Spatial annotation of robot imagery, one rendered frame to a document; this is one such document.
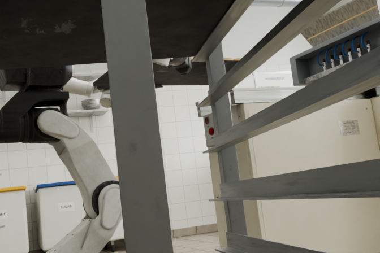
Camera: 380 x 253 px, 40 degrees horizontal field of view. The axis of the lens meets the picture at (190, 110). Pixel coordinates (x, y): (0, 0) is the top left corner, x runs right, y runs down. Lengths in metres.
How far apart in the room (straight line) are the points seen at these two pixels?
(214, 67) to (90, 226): 1.01
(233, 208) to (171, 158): 5.50
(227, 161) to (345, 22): 1.83
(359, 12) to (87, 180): 1.51
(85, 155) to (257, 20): 5.73
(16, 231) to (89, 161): 3.59
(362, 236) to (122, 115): 2.08
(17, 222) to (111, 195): 3.62
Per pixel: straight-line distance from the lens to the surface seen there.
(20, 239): 5.45
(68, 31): 0.80
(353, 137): 2.40
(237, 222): 0.98
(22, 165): 6.13
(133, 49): 0.36
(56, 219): 5.48
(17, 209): 5.45
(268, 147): 2.11
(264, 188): 0.75
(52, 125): 1.85
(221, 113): 0.99
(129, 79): 0.35
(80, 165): 1.89
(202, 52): 0.97
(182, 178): 6.49
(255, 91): 2.13
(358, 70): 0.49
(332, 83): 0.53
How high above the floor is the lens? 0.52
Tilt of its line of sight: 9 degrees up
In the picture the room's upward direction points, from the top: 7 degrees counter-clockwise
